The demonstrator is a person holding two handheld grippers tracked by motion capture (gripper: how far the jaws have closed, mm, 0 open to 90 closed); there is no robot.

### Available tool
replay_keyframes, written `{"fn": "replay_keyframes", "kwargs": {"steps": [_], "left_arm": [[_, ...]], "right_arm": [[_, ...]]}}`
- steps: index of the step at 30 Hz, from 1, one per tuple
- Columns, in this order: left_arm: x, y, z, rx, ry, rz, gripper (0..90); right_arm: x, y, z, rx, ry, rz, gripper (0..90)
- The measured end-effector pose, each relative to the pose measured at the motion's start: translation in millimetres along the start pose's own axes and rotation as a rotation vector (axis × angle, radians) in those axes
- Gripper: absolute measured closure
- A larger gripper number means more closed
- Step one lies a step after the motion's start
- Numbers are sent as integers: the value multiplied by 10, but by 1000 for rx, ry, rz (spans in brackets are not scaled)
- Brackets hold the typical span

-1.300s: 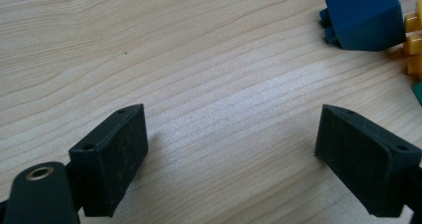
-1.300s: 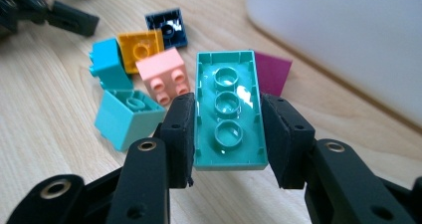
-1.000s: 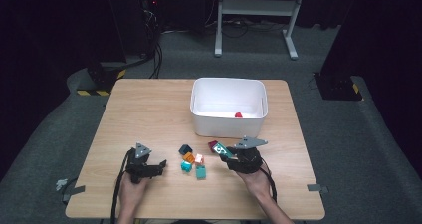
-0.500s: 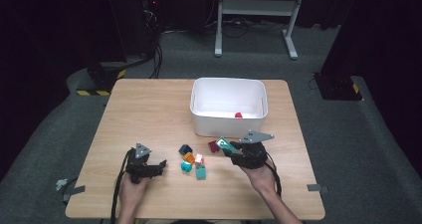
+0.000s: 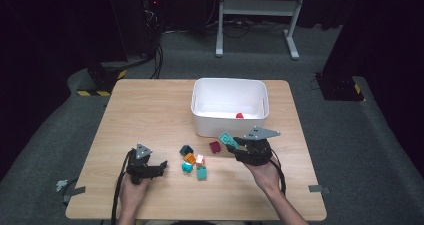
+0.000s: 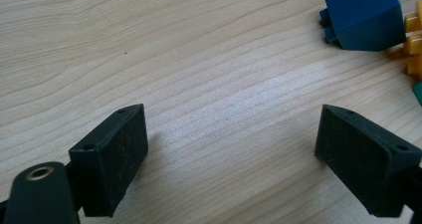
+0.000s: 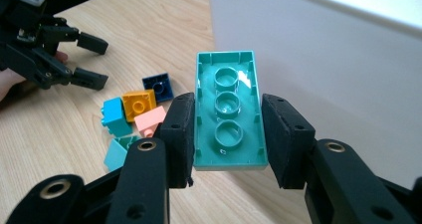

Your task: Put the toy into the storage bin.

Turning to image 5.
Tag hand-held gripper cable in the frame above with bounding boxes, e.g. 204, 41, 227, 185
110, 149, 133, 225
269, 157, 288, 197

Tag maroon toy brick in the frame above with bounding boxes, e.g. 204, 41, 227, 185
208, 140, 222, 154

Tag left hand-held gripper cable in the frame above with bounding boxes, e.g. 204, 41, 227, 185
110, 149, 133, 225

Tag white metal stand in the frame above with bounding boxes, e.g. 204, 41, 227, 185
214, 0, 309, 61

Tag white plastic bin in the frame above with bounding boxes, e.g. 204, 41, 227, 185
190, 77, 270, 139

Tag black square stand base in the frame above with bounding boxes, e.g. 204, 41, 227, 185
314, 72, 366, 103

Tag long teal toy brick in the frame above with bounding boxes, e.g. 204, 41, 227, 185
218, 132, 240, 149

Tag gray tape strip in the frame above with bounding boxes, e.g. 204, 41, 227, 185
308, 184, 331, 195
62, 185, 87, 205

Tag dark blue toy brick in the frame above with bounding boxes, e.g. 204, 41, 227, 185
179, 144, 194, 157

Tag person's right hand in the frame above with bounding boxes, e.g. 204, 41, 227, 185
244, 158, 284, 195

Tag person's left hand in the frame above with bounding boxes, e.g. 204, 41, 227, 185
118, 175, 151, 217

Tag black curtain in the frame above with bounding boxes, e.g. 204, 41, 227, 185
0, 0, 128, 176
321, 0, 424, 168

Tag black floor cables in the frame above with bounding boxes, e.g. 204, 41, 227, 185
205, 17, 291, 39

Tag dark equipment rack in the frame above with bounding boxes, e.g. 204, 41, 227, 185
106, 0, 164, 58

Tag black base with yellow stripes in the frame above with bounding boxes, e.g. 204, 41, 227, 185
77, 60, 128, 98

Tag hanging black cable bundle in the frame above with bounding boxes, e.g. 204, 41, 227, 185
143, 4, 165, 80

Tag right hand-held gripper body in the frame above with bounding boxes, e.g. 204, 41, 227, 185
235, 125, 282, 167

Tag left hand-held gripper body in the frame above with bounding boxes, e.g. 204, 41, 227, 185
125, 142, 160, 185

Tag right hand-held gripper cable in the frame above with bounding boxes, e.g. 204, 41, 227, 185
269, 157, 288, 197

